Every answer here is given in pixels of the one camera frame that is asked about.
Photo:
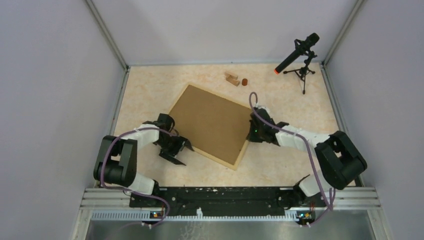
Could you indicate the light wooden picture frame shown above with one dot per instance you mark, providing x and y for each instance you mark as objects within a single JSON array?
[{"x": 238, "y": 159}]

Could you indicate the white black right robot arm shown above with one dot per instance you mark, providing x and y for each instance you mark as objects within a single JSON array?
[{"x": 334, "y": 158}]

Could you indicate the black microphone tripod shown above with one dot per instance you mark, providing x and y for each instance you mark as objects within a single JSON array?
[{"x": 304, "y": 71}]

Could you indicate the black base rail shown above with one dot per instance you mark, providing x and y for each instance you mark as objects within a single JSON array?
[{"x": 227, "y": 201}]

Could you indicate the brown cardboard backing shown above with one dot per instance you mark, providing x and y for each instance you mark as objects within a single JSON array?
[{"x": 212, "y": 122}]

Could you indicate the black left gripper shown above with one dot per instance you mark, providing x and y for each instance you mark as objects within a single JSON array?
[{"x": 179, "y": 142}]

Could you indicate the black microphone orange tip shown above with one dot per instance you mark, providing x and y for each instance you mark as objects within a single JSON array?
[{"x": 302, "y": 48}]

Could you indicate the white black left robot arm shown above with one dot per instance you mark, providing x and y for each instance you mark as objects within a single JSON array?
[{"x": 116, "y": 163}]

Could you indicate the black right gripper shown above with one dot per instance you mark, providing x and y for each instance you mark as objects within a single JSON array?
[{"x": 251, "y": 137}]

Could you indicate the flat wooden block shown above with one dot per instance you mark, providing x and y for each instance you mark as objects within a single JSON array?
[{"x": 229, "y": 74}]

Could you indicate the upright wooden block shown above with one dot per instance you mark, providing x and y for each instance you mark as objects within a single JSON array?
[{"x": 233, "y": 81}]

